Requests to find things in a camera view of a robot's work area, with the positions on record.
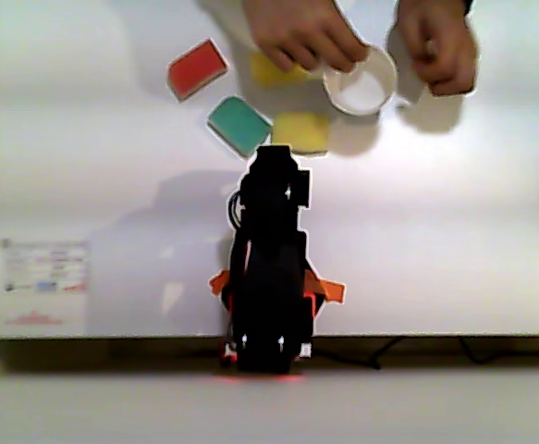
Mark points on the yellow sponge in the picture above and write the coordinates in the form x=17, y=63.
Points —
x=266, y=71
x=299, y=131

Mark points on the white paper cup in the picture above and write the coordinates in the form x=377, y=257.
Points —
x=361, y=90

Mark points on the person's right hand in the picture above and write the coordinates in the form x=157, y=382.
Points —
x=297, y=32

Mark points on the person's left hand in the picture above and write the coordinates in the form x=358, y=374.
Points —
x=440, y=41

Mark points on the green sponge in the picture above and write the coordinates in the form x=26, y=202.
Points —
x=236, y=122

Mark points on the orange table clamp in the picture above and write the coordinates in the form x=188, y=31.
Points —
x=220, y=282
x=331, y=289

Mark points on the red sponge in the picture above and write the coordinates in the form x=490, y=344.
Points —
x=195, y=69

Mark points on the printed label sticker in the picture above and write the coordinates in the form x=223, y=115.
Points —
x=45, y=277

